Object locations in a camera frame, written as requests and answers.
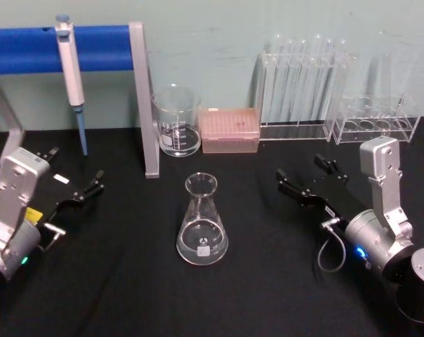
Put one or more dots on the white and blue pipette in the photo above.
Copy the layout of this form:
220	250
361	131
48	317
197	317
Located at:
69	66

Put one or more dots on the low clear four-hole rack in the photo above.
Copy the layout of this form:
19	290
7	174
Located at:
377	131

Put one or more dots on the clear glass conical flask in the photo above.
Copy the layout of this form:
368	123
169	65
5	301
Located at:
202	242

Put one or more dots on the blue and grey pipette stand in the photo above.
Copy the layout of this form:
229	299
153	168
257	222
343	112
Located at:
22	49

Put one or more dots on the black table cloth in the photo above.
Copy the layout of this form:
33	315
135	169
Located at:
127	288

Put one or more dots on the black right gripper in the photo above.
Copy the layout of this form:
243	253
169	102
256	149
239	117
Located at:
345	203

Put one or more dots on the pink pipette tip box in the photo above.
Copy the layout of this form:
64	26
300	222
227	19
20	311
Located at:
229	126

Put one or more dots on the clear glass beaker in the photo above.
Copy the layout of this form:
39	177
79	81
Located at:
178	140

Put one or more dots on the tall clear test tube rack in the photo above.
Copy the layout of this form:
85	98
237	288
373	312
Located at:
292	131

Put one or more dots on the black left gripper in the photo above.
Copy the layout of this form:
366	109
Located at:
57	193

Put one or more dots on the clear glass test tube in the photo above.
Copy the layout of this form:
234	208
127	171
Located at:
277	45
288	49
328	47
300	49
316	44
341	49

